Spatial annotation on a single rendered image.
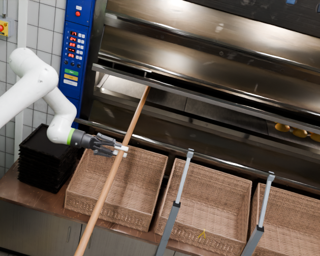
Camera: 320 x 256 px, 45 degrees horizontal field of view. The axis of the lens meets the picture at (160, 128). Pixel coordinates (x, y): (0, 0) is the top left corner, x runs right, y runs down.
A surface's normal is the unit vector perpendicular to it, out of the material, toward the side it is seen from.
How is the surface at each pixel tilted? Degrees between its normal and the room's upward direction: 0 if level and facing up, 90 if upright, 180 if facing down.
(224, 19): 70
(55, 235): 90
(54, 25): 90
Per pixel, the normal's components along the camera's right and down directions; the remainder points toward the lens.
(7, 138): -0.16, 0.50
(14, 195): 0.22, -0.82
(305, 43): -0.07, 0.19
